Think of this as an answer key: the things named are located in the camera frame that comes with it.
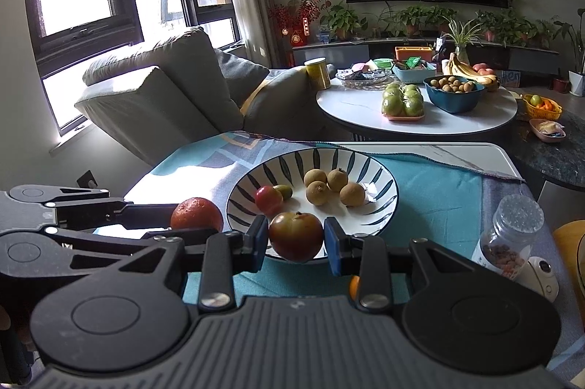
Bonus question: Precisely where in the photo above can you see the brown longan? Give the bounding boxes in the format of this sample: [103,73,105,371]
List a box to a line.
[303,169,328,188]
[339,182,366,207]
[327,169,349,193]
[306,181,331,205]

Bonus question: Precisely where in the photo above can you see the spider plant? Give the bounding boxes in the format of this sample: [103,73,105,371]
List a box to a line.
[440,18,482,66]

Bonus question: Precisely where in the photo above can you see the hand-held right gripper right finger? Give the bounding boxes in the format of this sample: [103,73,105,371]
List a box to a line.
[324,218,476,311]

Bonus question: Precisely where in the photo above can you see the blue bowl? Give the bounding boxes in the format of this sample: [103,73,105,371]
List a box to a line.
[423,76,486,114]

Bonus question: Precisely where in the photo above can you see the red-orange tangerine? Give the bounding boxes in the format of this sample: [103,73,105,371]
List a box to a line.
[170,197,224,233]

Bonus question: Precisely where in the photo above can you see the glass snack tray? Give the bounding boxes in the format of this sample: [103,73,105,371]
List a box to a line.
[335,66,395,89]

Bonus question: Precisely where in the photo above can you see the clear plastic jar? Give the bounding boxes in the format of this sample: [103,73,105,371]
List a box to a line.
[471,194,545,281]

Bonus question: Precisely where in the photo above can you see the dark granite table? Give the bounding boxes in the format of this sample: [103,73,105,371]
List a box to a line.
[507,110,585,189]

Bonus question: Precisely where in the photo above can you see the red decorative branches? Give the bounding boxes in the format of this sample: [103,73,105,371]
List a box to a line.
[268,0,324,48]

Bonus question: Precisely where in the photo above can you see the striped white ceramic bowl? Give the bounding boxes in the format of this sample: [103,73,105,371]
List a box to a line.
[227,147,400,264]

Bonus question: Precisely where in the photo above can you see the pile of longans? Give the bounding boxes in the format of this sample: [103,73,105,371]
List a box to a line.
[430,77,479,94]

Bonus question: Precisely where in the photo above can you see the plant in white pot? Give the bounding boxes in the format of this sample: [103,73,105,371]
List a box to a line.
[552,9,585,98]

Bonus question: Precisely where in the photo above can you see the brownish red apple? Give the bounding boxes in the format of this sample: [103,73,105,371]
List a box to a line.
[268,211,325,264]

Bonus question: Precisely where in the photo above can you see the bunch of bananas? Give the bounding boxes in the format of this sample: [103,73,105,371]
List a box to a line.
[441,53,497,87]

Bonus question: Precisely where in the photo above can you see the television cabinet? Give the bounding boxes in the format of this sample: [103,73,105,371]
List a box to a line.
[292,38,561,89]

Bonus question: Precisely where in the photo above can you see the pink dish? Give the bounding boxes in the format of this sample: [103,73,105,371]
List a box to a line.
[529,118,567,143]

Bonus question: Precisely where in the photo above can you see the wall socket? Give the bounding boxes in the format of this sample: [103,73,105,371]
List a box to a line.
[75,170,98,190]

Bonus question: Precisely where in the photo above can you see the round white table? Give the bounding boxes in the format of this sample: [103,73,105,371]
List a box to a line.
[316,73,519,137]

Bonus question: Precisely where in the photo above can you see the grey cushion with yellow stripe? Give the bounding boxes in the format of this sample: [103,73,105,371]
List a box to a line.
[239,67,321,130]

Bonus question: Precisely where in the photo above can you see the potted green plant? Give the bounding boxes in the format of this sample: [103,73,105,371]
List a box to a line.
[319,4,368,41]
[383,4,458,39]
[474,9,557,50]

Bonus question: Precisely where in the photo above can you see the grey sofa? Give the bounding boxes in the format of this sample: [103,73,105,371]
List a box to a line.
[74,25,335,165]

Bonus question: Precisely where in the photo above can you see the white round device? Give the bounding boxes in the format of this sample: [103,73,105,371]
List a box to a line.
[516,256,559,304]

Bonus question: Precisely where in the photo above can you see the small red fruit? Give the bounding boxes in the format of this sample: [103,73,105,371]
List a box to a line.
[255,185,284,217]

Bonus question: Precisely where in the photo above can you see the orange box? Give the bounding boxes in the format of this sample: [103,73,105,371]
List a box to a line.
[395,46,433,62]

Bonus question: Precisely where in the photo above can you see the pink tray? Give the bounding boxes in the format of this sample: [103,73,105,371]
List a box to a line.
[382,112,426,123]

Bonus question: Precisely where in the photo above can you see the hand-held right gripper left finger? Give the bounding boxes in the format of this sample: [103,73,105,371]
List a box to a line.
[116,218,270,311]

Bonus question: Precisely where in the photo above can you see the yellow plate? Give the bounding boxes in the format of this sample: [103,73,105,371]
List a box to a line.
[552,220,585,304]

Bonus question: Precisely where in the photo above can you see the teal basket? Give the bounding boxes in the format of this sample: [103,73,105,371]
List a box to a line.
[392,60,438,84]

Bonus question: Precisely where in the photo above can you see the orange fruit basket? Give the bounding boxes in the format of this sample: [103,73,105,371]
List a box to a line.
[522,94,563,120]

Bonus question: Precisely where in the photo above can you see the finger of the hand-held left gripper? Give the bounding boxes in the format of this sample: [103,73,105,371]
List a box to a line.
[46,187,173,231]
[48,229,221,276]

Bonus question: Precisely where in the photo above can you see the yellow can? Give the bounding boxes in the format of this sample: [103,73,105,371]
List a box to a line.
[304,57,332,92]

